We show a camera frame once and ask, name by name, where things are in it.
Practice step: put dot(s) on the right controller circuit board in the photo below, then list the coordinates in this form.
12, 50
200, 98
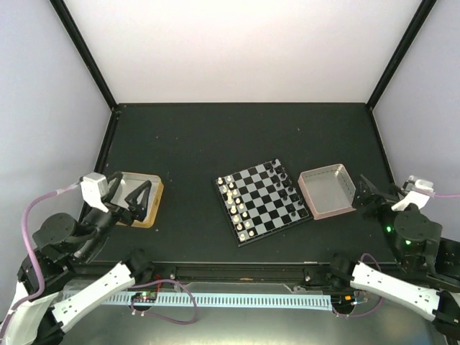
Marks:
345, 300

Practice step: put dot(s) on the left controller circuit board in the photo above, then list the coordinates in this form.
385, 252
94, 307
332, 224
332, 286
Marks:
144, 297

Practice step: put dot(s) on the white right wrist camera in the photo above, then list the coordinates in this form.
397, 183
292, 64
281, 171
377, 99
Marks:
415, 191

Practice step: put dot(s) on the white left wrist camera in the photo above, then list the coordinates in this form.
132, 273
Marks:
94, 187

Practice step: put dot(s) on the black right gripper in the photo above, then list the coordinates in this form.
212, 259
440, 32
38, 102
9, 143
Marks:
370, 195

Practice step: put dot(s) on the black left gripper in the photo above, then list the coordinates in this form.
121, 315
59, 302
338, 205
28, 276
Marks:
136, 210

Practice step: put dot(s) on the gold rimmed metal tin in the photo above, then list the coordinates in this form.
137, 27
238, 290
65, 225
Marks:
128, 182

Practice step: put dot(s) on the black grey chess board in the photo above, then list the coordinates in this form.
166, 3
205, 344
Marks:
251, 205

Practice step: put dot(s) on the pink metal tray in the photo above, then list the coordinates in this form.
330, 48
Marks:
328, 191

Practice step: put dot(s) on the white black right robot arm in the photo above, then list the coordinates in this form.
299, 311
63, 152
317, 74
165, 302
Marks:
417, 245

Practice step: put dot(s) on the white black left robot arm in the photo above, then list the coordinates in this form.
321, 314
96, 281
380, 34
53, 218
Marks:
61, 244

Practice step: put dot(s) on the black chess pieces group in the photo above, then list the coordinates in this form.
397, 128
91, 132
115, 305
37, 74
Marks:
287, 200

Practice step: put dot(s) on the white slotted cable duct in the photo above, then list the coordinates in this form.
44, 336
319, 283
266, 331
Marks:
234, 300

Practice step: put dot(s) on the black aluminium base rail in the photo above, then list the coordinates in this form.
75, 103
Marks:
313, 276

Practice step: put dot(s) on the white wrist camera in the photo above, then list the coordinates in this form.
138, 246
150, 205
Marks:
415, 191
94, 187

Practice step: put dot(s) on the controller circuit board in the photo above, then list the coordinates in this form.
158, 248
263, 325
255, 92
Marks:
345, 300
144, 297

